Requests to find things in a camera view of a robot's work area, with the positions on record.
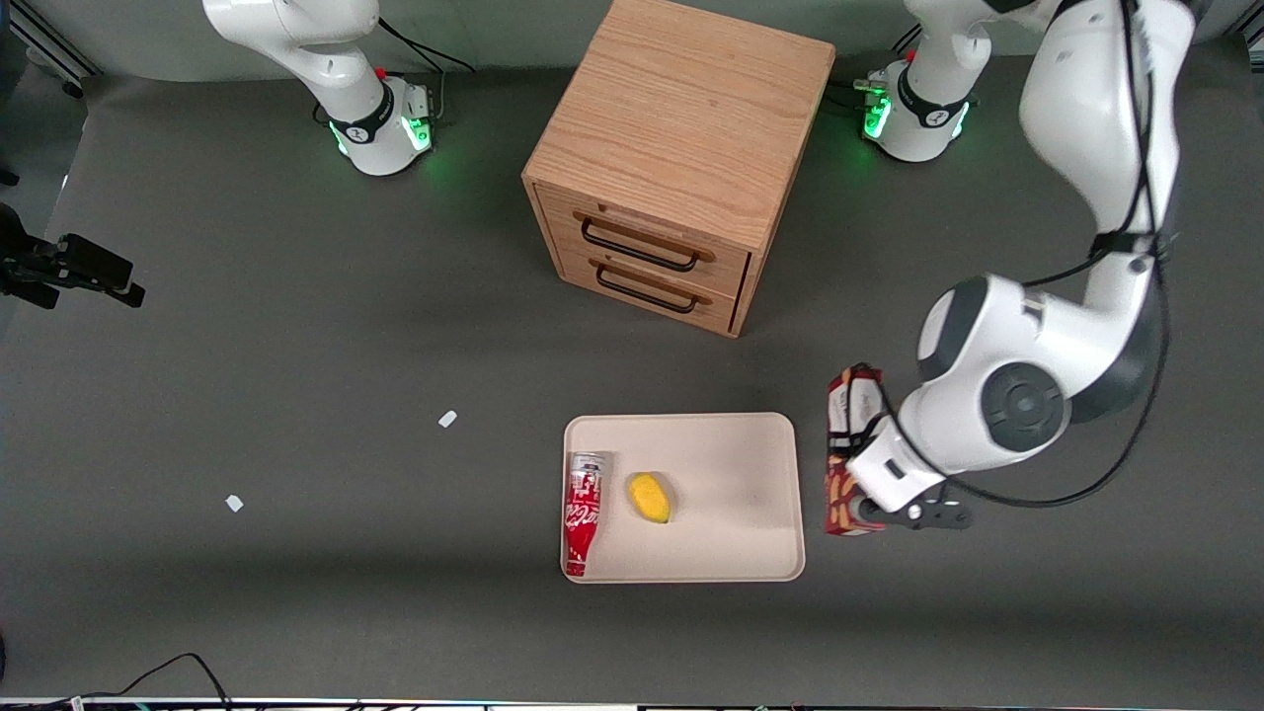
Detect red snack bag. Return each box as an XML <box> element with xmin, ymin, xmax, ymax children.
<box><xmin>825</xmin><ymin>364</ymin><xmax>891</xmax><ymax>537</ymax></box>

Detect cream plastic tray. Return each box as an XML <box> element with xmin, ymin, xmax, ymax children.
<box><xmin>561</xmin><ymin>412</ymin><xmax>807</xmax><ymax>585</ymax></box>

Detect yellow lemon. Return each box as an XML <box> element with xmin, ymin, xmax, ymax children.
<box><xmin>628</xmin><ymin>472</ymin><xmax>673</xmax><ymax>525</ymax></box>

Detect wooden drawer front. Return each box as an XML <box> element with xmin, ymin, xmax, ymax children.
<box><xmin>536</xmin><ymin>183</ymin><xmax>753</xmax><ymax>299</ymax></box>
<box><xmin>553</xmin><ymin>243</ymin><xmax>744</xmax><ymax>334</ymax></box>

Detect red cola bottle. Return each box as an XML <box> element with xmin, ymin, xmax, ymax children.
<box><xmin>563</xmin><ymin>451</ymin><xmax>606</xmax><ymax>578</ymax></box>

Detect wooden drawer cabinet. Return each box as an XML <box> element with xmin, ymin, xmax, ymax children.
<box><xmin>521</xmin><ymin>0</ymin><xmax>838</xmax><ymax>340</ymax></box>

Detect black tripod-mounted device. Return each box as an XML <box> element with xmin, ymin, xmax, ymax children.
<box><xmin>0</xmin><ymin>202</ymin><xmax>147</xmax><ymax>310</ymax></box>

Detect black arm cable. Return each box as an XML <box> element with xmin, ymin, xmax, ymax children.
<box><xmin>847</xmin><ymin>0</ymin><xmax>1178</xmax><ymax>512</ymax></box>

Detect black drawer handle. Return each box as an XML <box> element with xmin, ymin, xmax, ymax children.
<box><xmin>580</xmin><ymin>218</ymin><xmax>699</xmax><ymax>274</ymax></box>
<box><xmin>594</xmin><ymin>264</ymin><xmax>701</xmax><ymax>316</ymax></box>

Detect black base cable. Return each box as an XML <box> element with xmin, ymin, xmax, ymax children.
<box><xmin>377</xmin><ymin>17</ymin><xmax>477</xmax><ymax>121</ymax></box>

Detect black floor cable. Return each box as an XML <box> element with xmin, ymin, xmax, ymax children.
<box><xmin>59</xmin><ymin>652</ymin><xmax>235</xmax><ymax>711</ymax></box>

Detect aluminium frame rail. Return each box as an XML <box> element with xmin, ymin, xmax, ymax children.
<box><xmin>8</xmin><ymin>0</ymin><xmax>102</xmax><ymax>78</ymax></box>

